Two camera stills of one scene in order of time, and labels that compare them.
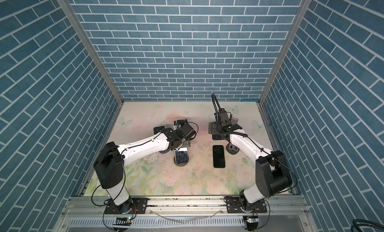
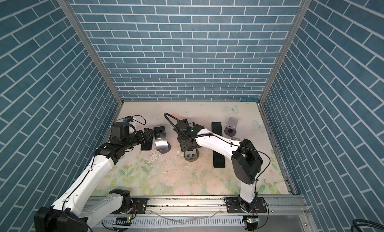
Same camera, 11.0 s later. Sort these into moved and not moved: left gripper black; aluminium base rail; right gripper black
Moved: left gripper black; right gripper black
Not moved: aluminium base rail
